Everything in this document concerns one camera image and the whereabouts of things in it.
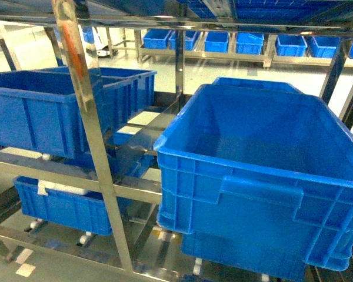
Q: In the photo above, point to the blue crate with white bag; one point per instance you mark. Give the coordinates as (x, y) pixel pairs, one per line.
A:
(83, 212)

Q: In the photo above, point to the blue crate middle shelf left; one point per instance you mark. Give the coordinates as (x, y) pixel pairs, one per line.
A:
(39, 111)

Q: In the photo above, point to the large blue target crate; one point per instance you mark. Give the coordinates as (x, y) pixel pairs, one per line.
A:
(260, 179)

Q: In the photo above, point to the blue crate behind target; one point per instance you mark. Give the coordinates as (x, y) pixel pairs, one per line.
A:
(256, 84)

